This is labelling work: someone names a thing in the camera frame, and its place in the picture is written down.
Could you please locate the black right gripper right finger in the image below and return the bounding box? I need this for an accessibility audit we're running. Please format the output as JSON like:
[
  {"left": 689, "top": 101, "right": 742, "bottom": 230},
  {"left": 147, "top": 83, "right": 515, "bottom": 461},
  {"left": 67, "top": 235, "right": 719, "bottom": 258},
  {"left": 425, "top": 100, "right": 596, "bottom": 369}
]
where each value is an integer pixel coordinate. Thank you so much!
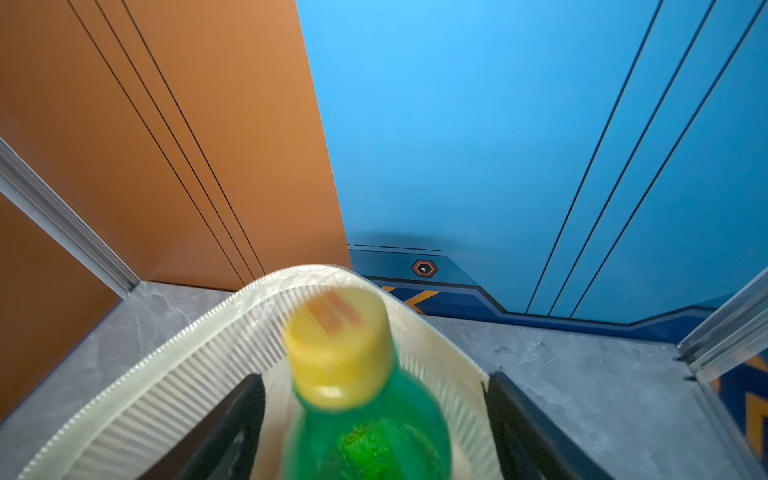
[{"left": 484, "top": 371, "right": 611, "bottom": 480}]

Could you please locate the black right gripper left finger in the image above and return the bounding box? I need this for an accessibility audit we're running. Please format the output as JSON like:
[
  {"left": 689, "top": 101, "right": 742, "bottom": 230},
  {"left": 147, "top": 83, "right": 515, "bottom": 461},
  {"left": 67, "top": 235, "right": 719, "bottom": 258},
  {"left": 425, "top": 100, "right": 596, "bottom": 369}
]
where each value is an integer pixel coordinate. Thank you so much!
[{"left": 141, "top": 374, "right": 266, "bottom": 479}]

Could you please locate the dark green bottle yellow cap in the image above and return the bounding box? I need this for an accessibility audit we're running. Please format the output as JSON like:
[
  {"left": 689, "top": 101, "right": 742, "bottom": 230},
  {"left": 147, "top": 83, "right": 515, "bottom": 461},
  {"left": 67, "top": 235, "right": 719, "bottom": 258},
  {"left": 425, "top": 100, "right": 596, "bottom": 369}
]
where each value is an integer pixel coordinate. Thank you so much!
[{"left": 281, "top": 288, "right": 453, "bottom": 479}]

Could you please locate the beige ribbed waste bin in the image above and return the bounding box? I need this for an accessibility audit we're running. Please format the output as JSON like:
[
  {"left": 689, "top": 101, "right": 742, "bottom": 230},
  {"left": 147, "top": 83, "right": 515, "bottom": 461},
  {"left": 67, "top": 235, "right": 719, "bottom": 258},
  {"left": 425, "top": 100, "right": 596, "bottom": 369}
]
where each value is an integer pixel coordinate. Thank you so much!
[{"left": 21, "top": 265, "right": 502, "bottom": 479}]

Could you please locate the right aluminium corner post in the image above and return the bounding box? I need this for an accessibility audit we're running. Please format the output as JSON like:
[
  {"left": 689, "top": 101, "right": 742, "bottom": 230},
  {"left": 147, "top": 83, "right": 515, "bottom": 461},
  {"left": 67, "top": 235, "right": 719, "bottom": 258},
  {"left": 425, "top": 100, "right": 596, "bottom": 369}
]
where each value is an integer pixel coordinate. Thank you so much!
[{"left": 677, "top": 270, "right": 767, "bottom": 383}]

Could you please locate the aluminium corner post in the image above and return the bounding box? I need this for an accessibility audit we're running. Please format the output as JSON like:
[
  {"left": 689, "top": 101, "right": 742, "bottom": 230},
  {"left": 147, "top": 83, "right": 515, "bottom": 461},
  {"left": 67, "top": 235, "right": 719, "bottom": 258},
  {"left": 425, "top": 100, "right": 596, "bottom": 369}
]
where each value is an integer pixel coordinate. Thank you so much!
[
  {"left": 1, "top": 141, "right": 140, "bottom": 298},
  {"left": 677, "top": 270, "right": 767, "bottom": 383}
]

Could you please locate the left aluminium corner post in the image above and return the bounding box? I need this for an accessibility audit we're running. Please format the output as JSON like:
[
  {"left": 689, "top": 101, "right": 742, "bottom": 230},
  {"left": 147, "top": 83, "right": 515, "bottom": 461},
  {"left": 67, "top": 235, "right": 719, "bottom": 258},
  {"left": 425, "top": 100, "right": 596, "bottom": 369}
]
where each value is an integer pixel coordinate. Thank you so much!
[{"left": 1, "top": 141, "right": 140, "bottom": 298}]

